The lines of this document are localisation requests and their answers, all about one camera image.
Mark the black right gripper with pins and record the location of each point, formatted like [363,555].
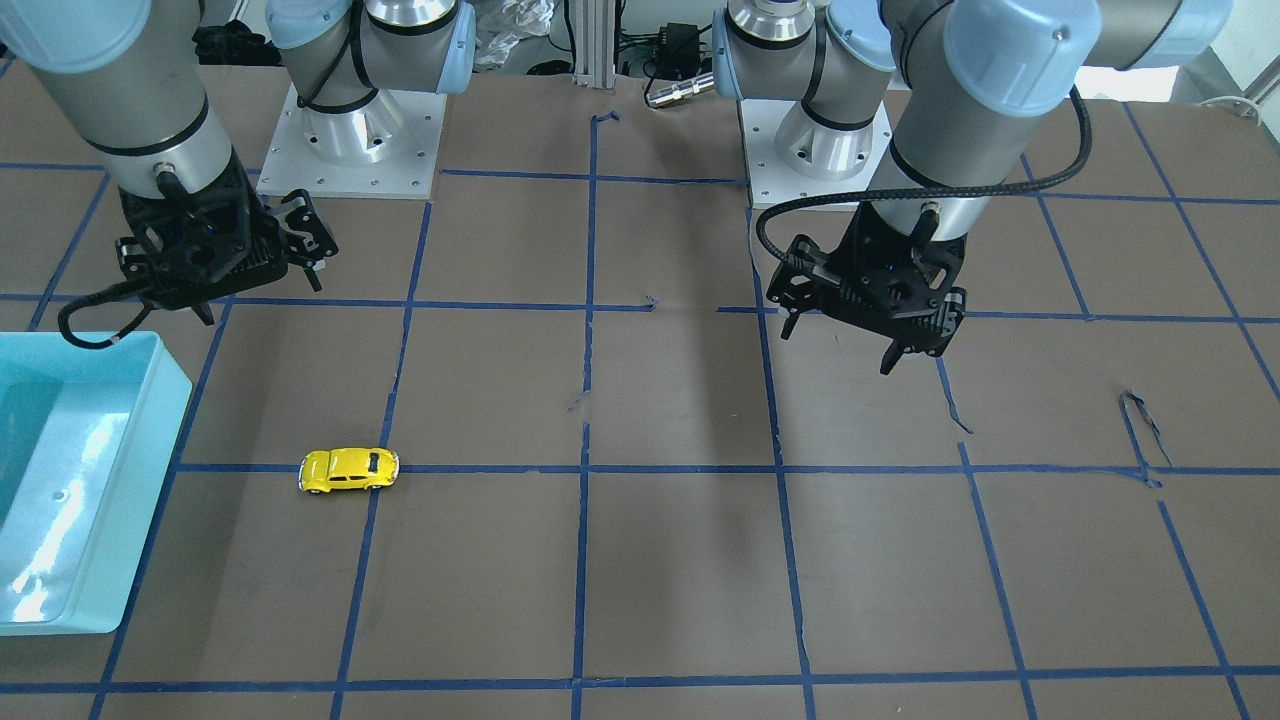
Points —
[262,222]

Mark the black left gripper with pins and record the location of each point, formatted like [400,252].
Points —
[806,270]

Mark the yellow toy beetle car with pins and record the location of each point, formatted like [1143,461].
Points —
[323,471]

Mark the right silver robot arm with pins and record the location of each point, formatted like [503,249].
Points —
[124,73]

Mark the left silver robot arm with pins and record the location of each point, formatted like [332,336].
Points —
[994,111]

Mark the light blue plastic bin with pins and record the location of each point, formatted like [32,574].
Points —
[87,437]

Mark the aluminium frame post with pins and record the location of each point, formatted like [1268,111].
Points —
[594,26]

